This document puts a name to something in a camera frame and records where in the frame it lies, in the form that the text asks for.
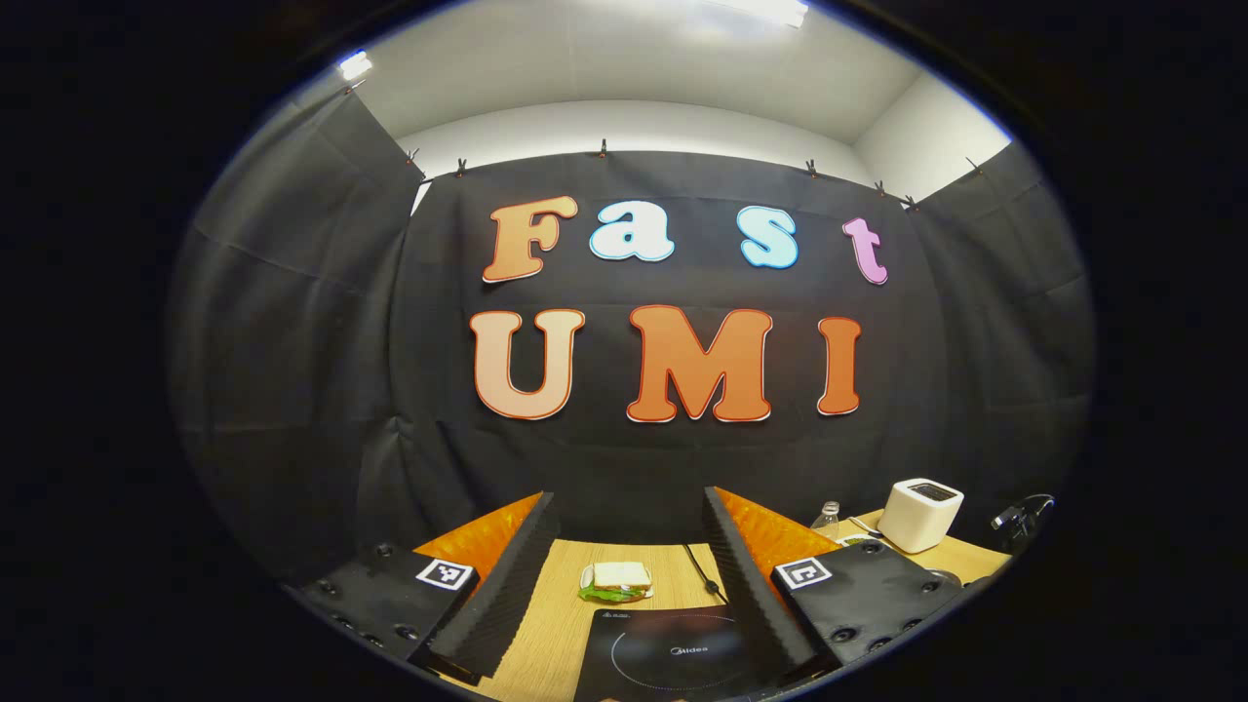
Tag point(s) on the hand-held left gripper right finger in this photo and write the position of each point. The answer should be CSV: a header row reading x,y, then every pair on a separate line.
x,y
751,595

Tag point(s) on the clear plastic water bottle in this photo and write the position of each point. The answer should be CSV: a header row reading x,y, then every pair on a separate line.
x,y
827,522

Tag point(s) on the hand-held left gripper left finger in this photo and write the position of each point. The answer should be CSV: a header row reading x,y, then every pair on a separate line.
x,y
507,595

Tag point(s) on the large ceiling light panel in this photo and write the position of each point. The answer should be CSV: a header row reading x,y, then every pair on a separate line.
x,y
760,10

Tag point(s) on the sandwich with lettuce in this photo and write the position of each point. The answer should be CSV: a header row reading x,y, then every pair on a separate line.
x,y
619,575

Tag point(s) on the white toaster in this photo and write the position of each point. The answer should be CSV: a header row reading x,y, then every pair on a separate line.
x,y
916,522

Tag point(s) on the black induction cooktop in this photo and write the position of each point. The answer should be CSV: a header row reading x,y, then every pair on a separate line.
x,y
673,653

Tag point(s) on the ceiling light strip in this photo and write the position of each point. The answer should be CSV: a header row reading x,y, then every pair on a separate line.
x,y
355,65

